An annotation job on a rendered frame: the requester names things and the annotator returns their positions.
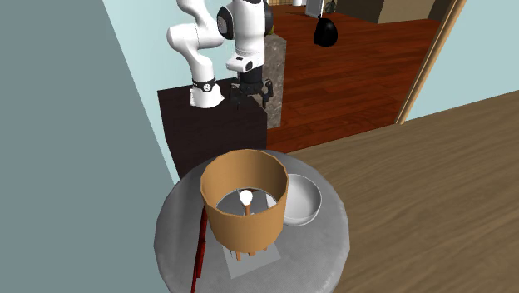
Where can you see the black egg-shaped object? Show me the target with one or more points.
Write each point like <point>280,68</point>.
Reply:
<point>325,33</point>

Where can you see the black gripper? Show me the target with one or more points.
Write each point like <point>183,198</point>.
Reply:
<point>250,81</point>

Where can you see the table lamp with tan shade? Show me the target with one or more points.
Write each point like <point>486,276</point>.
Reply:
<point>247,231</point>

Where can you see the grey stone pedestal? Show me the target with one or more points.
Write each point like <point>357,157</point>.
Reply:
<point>276,69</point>

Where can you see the dark robot stand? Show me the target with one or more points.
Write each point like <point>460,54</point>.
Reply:
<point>211,130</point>

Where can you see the brown cabinet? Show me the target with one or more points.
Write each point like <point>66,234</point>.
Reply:
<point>389,10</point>

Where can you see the round grey table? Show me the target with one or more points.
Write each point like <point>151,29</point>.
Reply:
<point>308,251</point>

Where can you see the white bowl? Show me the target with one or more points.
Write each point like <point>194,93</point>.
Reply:
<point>302,201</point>

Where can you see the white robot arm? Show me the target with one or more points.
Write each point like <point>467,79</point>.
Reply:
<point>243,36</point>

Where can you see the grey framed picture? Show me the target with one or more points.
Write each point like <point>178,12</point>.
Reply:
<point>314,8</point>

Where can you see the red book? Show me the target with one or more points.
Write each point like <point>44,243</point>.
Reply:
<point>199,247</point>

